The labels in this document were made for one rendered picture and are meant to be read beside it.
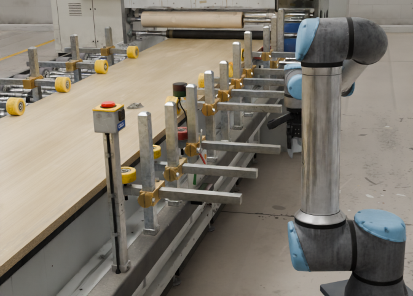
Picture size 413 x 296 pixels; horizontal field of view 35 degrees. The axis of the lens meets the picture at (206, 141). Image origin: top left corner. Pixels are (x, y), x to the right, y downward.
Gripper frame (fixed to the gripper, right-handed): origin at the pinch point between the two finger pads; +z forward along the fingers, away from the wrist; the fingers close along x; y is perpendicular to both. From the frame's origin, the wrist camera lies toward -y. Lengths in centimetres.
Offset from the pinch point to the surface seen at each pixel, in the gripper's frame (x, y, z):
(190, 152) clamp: -8.4, -39.0, -1.2
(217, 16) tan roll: 226, -93, -25
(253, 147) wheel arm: -1.5, -14.5, -2.9
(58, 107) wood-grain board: 26, -117, -7
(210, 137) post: 19.2, -38.6, 1.3
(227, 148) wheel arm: -1.6, -25.5, -1.6
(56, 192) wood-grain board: -72, -63, -7
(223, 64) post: 44, -39, -27
